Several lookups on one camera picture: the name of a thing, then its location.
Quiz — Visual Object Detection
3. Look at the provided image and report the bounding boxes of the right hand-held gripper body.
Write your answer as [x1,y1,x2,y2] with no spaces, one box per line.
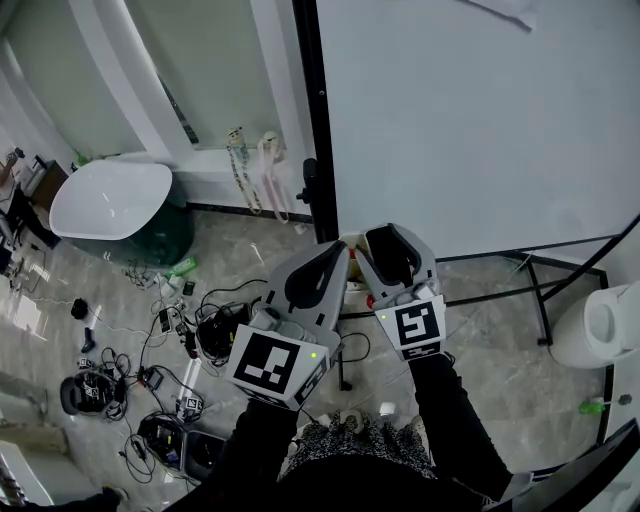
[373,279,448,362]

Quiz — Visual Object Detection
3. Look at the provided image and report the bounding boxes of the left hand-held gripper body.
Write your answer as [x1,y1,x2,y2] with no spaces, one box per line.
[224,305,343,413]

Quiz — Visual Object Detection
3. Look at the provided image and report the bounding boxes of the black and white whiteboard eraser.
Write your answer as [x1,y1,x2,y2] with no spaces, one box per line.
[364,224,416,289]

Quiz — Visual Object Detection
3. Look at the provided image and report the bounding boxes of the person's right forearm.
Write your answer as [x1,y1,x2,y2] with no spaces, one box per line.
[407,352,511,496]

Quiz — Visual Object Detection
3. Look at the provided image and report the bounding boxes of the person's left forearm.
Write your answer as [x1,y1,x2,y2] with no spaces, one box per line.
[219,397,301,501]

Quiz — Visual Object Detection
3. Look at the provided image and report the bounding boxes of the cream marker holder box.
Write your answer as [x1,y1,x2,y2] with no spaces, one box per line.
[339,231,374,296]

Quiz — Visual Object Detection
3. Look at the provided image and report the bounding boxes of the white tube with tag block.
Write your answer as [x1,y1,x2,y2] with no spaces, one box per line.
[174,358,205,420]

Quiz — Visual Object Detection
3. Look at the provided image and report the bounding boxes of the green wet wipes packet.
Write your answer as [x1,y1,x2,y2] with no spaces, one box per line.
[167,255,197,277]

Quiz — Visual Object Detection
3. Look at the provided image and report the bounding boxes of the black open equipment case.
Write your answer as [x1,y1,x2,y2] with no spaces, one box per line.
[137,412,227,482]

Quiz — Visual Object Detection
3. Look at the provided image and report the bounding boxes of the small black screen device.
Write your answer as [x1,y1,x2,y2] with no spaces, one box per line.
[138,367,165,392]

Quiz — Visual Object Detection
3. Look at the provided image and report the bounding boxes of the person's speckled garment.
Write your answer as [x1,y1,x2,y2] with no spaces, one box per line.
[279,409,436,481]

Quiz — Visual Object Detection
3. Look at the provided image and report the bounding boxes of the person's black top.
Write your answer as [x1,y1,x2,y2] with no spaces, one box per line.
[164,457,511,512]

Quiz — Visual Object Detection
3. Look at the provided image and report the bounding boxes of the white open-lid toilet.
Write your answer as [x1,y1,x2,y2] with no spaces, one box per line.
[549,280,640,370]

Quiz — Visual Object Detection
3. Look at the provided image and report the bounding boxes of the white oval basin green base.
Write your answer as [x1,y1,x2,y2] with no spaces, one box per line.
[48,158,196,266]

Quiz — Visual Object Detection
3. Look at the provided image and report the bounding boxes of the black headset with tags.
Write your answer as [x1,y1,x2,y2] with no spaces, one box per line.
[59,372,126,416]

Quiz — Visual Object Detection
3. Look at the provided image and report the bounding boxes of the dark wooden cabinet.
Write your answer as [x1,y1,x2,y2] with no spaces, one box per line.
[22,159,70,211]

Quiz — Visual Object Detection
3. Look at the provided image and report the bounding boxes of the creased printed paper sheet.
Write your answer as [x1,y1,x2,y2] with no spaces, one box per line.
[457,0,539,34]

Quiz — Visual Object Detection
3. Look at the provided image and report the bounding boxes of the black charger unit with cables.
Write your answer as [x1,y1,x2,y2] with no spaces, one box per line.
[194,302,251,361]

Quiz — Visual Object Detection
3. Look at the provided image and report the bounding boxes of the pink lanyard strap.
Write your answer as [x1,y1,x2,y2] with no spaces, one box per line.
[257,129,291,225]

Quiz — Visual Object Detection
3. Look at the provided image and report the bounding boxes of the patterned lanyard strap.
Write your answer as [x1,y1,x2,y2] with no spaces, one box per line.
[227,126,264,216]

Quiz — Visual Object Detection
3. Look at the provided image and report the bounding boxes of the whiteboard with black frame stand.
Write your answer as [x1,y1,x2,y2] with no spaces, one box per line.
[291,0,640,394]

